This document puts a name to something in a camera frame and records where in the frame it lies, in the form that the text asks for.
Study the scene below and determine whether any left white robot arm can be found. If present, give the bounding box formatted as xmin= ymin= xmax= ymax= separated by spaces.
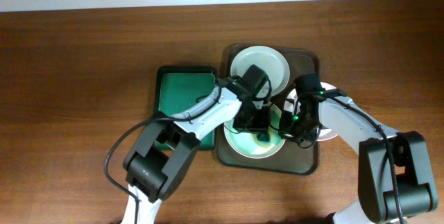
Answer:
xmin=123 ymin=75 xmax=270 ymax=223

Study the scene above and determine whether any grey-white plate with green stain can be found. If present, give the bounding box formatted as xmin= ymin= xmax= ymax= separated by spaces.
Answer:
xmin=230 ymin=46 xmax=290 ymax=96

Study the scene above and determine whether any large dark serving tray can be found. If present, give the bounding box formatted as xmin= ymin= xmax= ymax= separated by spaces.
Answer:
xmin=214 ymin=46 xmax=320 ymax=175

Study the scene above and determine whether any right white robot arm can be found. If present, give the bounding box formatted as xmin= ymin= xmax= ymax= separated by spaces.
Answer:
xmin=278 ymin=74 xmax=438 ymax=223

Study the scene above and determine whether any small green tray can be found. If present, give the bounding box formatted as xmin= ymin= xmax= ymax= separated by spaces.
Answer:
xmin=152 ymin=65 xmax=219 ymax=151

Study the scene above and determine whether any pinkish white plate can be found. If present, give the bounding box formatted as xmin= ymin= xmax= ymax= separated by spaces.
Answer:
xmin=284 ymin=82 xmax=338 ymax=141

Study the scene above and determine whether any green yellow scrubbing sponge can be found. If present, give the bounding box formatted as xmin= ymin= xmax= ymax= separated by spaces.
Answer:
xmin=256 ymin=132 xmax=271 ymax=144

